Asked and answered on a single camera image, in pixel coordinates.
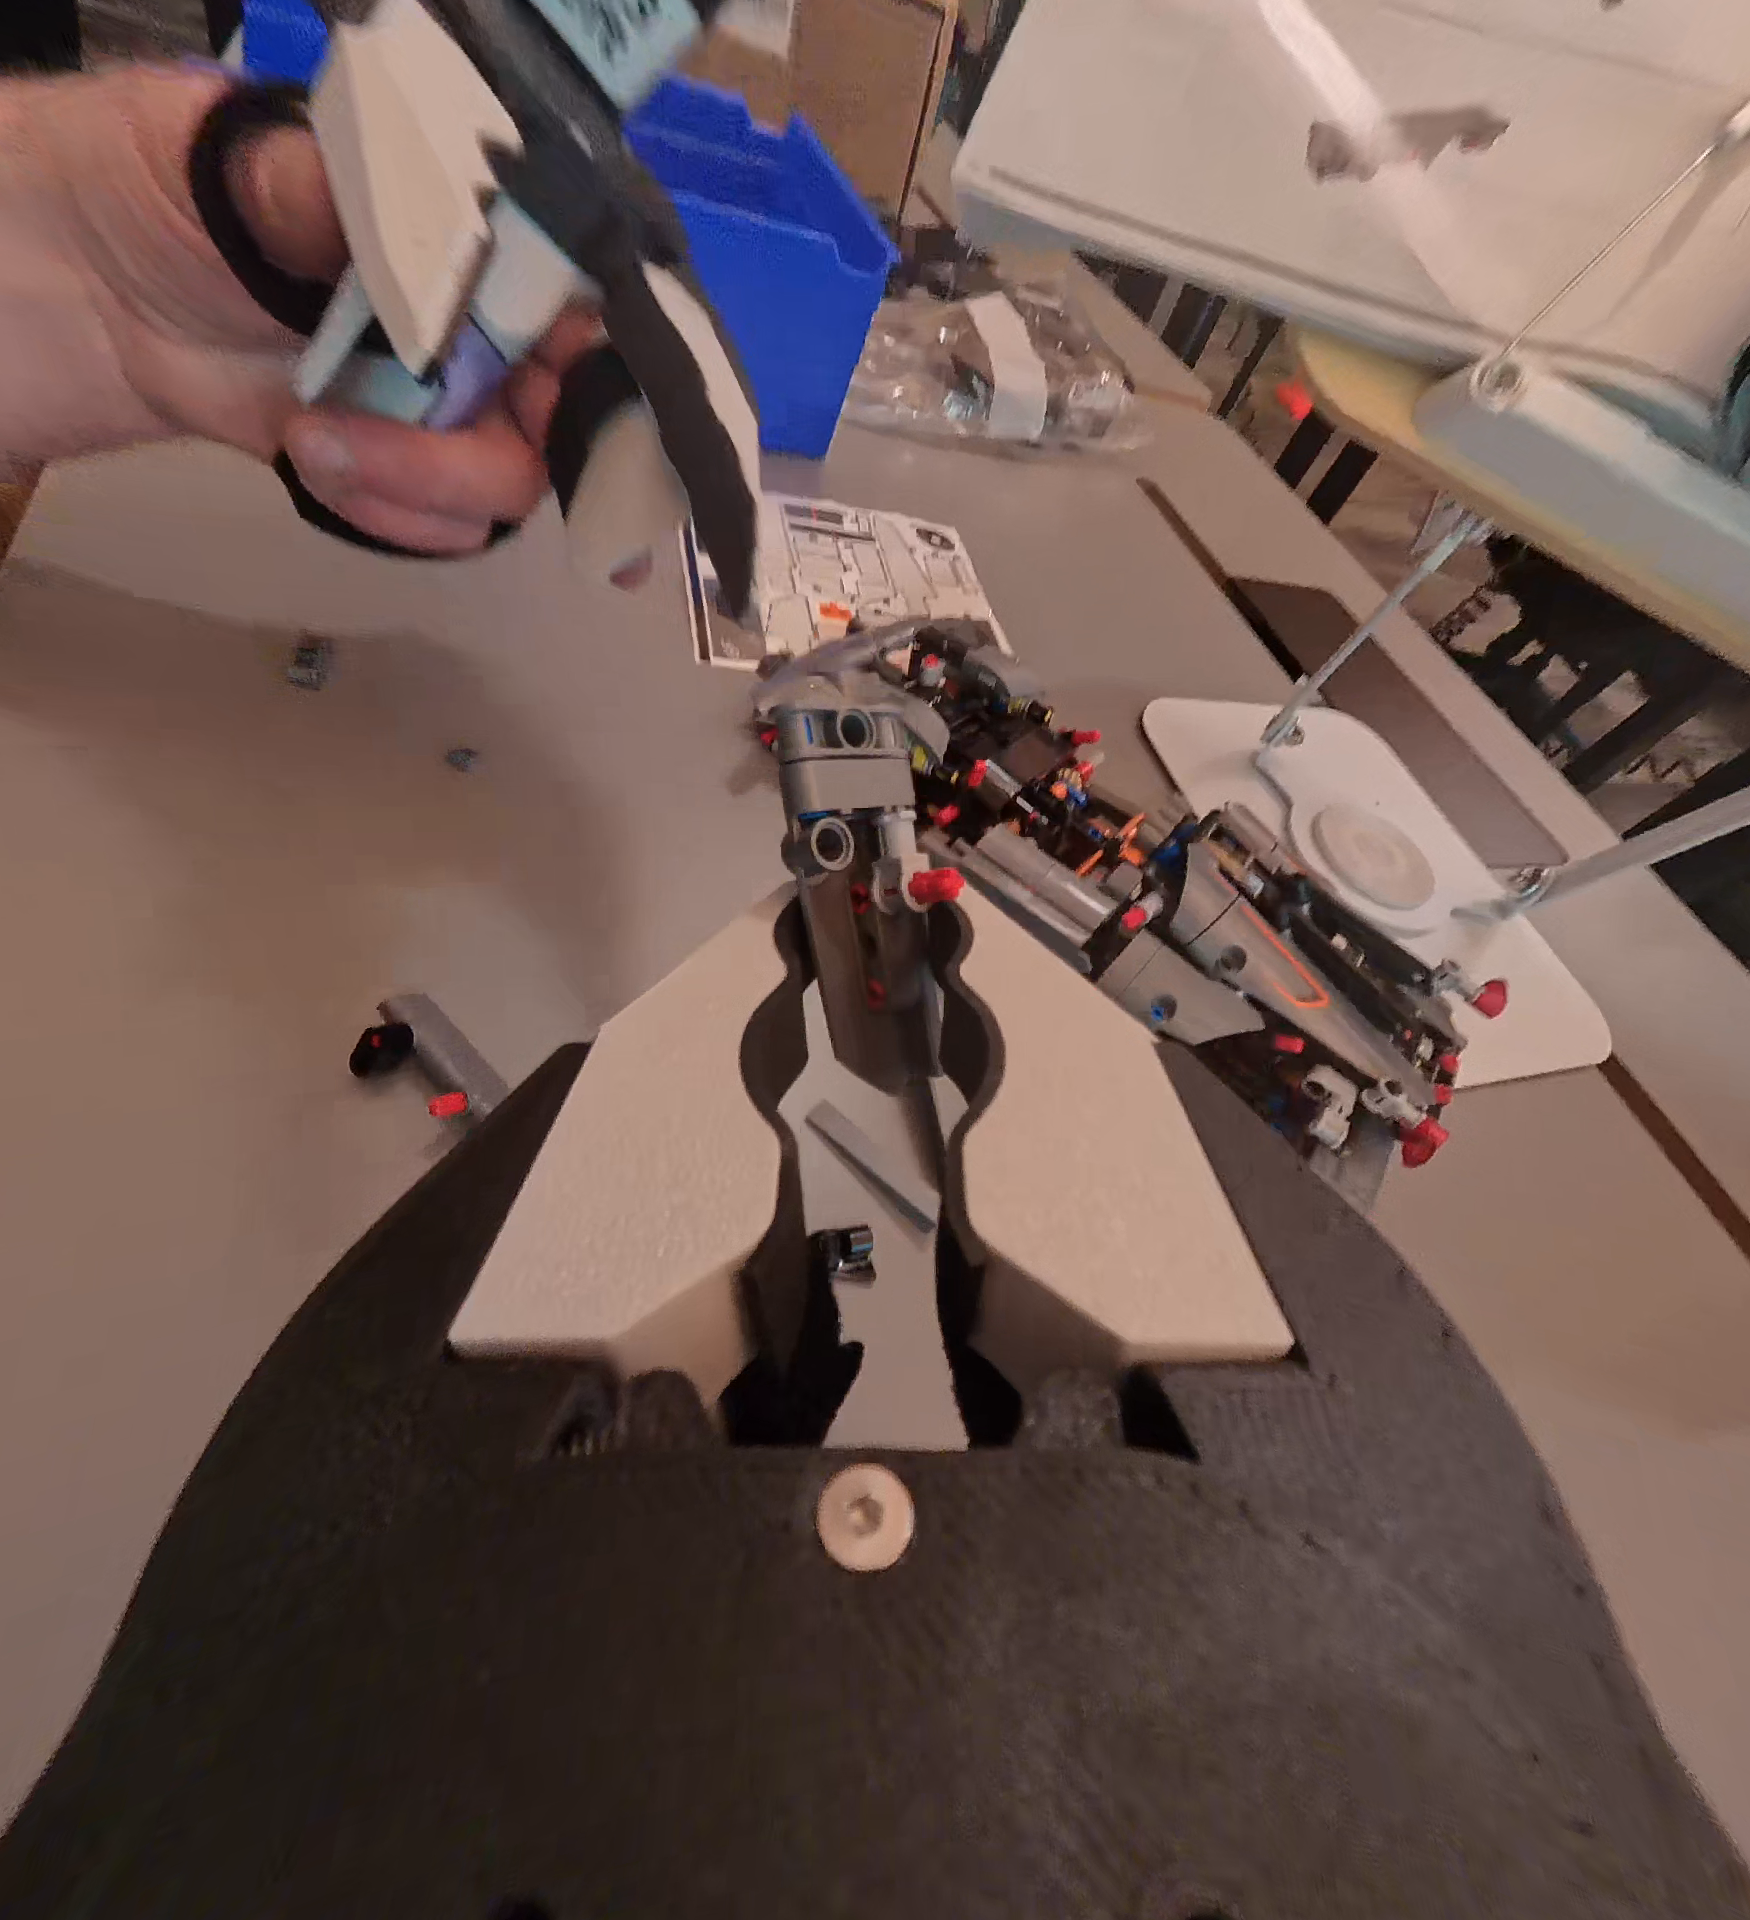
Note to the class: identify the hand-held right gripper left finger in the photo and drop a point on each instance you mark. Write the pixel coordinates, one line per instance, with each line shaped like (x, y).
(620, 1201)

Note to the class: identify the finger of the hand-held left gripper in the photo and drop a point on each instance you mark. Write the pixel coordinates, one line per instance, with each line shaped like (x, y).
(710, 389)
(620, 494)

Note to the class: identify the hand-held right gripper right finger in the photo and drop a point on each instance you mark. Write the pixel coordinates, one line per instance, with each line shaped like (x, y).
(1116, 1201)

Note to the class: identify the blue bin with square tag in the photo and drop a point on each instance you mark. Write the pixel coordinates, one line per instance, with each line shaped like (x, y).
(786, 301)

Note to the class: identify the toy car model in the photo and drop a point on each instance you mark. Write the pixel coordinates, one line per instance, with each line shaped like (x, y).
(1206, 931)

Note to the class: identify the person's left hand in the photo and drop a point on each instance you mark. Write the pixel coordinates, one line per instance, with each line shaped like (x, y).
(66, 270)

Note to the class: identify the black rounded piece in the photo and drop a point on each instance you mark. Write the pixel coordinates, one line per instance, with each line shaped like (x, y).
(842, 1253)

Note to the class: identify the grey panel with black connector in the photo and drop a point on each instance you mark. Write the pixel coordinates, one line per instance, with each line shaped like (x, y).
(441, 1050)

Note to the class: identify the sticker sheet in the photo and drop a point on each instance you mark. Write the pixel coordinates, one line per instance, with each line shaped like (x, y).
(876, 569)

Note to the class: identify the clear bag with paper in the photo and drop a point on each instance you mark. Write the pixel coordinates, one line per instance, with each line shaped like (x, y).
(994, 376)

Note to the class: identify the cardboard box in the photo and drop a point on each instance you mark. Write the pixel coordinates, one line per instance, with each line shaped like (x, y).
(860, 89)

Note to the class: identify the small grey studded piece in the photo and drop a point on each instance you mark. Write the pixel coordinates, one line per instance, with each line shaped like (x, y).
(311, 662)

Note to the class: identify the white book stand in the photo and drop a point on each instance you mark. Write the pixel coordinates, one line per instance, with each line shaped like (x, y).
(1370, 855)

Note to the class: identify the instruction booklet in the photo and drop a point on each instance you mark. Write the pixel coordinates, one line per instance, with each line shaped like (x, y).
(1264, 149)

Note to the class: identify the tan background table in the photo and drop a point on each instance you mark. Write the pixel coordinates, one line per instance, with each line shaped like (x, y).
(1356, 397)

